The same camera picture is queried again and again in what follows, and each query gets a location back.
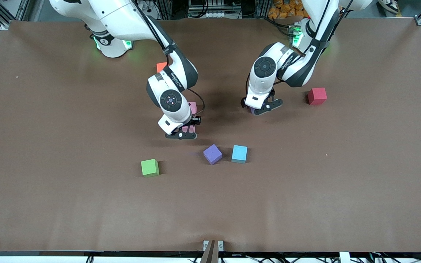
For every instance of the black white sneaker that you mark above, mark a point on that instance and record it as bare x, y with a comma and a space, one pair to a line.
389, 4

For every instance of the red foam cube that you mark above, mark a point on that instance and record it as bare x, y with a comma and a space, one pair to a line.
317, 95

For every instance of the grey socket box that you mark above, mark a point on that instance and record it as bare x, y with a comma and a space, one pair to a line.
210, 14

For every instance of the pink foam cube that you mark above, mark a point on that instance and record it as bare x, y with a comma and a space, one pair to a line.
193, 107
186, 129

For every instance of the silver metal table bracket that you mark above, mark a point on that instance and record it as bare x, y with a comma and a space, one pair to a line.
205, 244

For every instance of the white power strip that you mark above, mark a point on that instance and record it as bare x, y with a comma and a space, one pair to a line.
154, 12

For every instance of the cyan foam cube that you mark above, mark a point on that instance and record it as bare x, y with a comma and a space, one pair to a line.
239, 153

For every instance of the pile of orange items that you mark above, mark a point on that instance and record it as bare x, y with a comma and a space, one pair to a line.
283, 9

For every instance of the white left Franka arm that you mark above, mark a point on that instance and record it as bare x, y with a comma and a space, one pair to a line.
298, 73

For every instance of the brown table cover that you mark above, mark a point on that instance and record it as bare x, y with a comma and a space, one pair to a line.
86, 204

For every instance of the orange foam cube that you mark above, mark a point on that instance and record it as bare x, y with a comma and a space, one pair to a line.
161, 67

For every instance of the green foam cube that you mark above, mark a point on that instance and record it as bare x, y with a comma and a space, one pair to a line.
150, 168

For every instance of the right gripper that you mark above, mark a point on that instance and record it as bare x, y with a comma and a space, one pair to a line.
195, 120

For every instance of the black table edge rail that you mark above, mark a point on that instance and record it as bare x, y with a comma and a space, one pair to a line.
49, 253

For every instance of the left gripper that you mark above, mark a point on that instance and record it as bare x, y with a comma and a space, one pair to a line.
242, 103

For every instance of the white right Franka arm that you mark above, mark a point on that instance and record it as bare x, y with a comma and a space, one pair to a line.
122, 18

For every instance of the brown tapered post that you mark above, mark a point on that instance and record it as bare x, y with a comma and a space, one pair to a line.
210, 255

